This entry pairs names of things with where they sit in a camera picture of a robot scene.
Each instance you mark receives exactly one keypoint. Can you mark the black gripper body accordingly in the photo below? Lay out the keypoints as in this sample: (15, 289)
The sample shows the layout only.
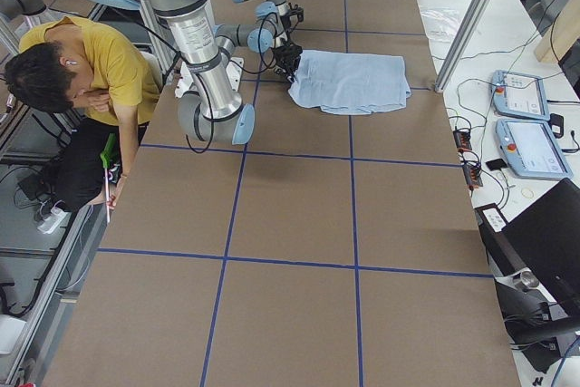
(288, 57)
(285, 21)

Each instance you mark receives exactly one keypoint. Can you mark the light blue button-up shirt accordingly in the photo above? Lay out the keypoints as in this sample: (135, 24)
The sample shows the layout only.
(350, 83)

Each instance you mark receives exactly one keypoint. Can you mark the clear plastic bag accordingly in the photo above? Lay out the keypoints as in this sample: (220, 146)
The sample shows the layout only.
(441, 24)

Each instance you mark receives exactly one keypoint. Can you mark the orange black usb hub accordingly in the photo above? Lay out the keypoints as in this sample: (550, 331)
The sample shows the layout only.
(462, 140)

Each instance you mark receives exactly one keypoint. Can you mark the person in yellow shirt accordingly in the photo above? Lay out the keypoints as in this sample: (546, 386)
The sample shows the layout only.
(76, 63)

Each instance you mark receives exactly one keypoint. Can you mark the upper blue teach pendant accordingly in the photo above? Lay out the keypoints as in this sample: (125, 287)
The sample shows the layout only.
(519, 95)

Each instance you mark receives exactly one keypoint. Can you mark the blue teach pendant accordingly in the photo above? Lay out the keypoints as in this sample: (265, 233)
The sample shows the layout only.
(519, 95)
(530, 149)

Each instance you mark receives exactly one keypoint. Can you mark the lower blue teach pendant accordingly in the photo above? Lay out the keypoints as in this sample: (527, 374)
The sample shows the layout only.
(530, 149)

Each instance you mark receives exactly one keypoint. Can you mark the white power strip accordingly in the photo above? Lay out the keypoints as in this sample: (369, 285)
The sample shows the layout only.
(53, 220)

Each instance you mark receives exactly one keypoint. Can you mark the black monitor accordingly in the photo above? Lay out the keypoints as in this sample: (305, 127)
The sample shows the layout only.
(543, 238)

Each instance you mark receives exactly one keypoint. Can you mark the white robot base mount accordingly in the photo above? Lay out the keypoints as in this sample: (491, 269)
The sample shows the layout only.
(186, 82)

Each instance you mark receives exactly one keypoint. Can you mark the green handled tool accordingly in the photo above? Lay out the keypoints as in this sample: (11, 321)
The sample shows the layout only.
(106, 156)

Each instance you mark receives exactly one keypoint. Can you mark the aluminium frame post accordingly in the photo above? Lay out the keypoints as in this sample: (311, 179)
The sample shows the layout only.
(466, 29)

